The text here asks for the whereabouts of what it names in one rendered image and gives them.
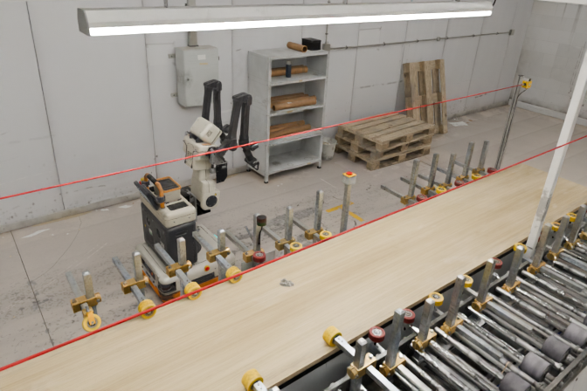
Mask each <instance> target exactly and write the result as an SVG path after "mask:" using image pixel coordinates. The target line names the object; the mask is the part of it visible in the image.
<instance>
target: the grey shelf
mask: <svg viewBox="0 0 587 391"><path fill-rule="evenodd" d="M329 56H330V51H324V50H322V49H320V50H318V51H310V50H307V51H306V52H301V51H296V50H293V49H289V48H287V47H284V48H273V49H263V50H252V51H248V86H247V93H248V94H251V96H252V104H251V105H250V114H249V131H248V136H249V143H250V142H251V141H256V142H257V141H264V140H269V134H270V126H273V125H279V124H284V123H288V122H294V121H298V120H300V118H301V120H304V121H305V125H306V124H310V125H311V129H309V130H314V129H317V128H322V127H324V120H325V110H326V98H327V88H328V67H329ZM304 59H305V61H304ZM287 60H291V61H292V66H293V65H306V66H307V67H308V71H307V72H304V73H296V74H291V78H286V75H281V76H274V77H271V75H272V68H278V67H285V66H286V64H287ZM266 71H267V73H266ZM267 74H268V75H267ZM267 76H268V77H267ZM306 82H307V83H306ZM302 88H303V91H302ZM293 93H304V94H308V95H309V96H313V95H315V96H316V104H315V105H311V106H300V107H295V108H289V109H283V110H278V111H274V110H273V109H272V108H271V109H270V105H271V97H274V96H280V95H287V94H293ZM266 106H267V109H266ZM305 110H306V111H305ZM309 130H306V131H309ZM323 131H324V128H323V129H320V130H315V131H312V132H307V133H304V134H296V135H292V136H287V137H284V138H279V139H276V140H271V141H264V142H260V143H257V144H258V145H259V147H258V148H257V149H255V150H254V151H251V152H252V155H253V157H255V158H256V159H257V161H255V162H259V170H256V169H255V168H253V167H252V166H251V165H249V164H248V163H247V170H246V171H247V172H250V171H251V170H250V168H252V169H253V170H255V171H256V172H258V173H259V174H261V175H263V176H264V175H265V177H264V183H268V176H269V175H271V174H275V173H278V172H280V171H284V170H288V169H292V168H298V167H301V166H305V165H308V164H311V163H315V162H319V166H317V168H321V153H322V142H323ZM299 148H300V149H299ZM255 162H254V163H255ZM254 163H253V164H254Z"/></svg>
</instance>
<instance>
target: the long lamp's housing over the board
mask: <svg viewBox="0 0 587 391"><path fill-rule="evenodd" d="M493 9H494V7H493V4H492V2H488V1H481V0H479V1H459V2H455V1H432V2H386V3H348V4H345V3H295V4H248V5H202V6H168V8H165V7H164V6H156V7H109V8H77V19H78V25H79V31H80V32H82V33H84V34H85V35H87V36H88V37H91V32H90V29H94V28H115V27H136V26H156V25H176V24H216V23H236V22H257V21H277V20H297V19H317V18H338V17H378V16H398V15H418V14H439V13H460V12H480V11H490V14H489V16H492V12H493Z"/></svg>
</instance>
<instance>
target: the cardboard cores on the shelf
mask: <svg viewBox="0 0 587 391"><path fill-rule="evenodd" d="M307 71H308V68H307V66H306V65H293V66H292V69H291V74H296V73H304V72H307ZM281 75H286V67H278V68H272V75H271V77H274V76H281ZM315 104H316V96H315V95H313V96H309V95H308V94H304V93H293V94H287V95H280V96H274V97H271V105H270V109H271V108H272V109H273V110H274V111H278V110H283V109H289V108H295V107H300V106H311V105H315ZM309 129H311V125H310V124H306V125H305V121H304V120H298V121H294V122H288V123H284V124H279V125H273V126H270V134H269V139H272V138H275V137H280V136H283V135H287V134H294V133H298V132H302V131H306V130H309Z"/></svg>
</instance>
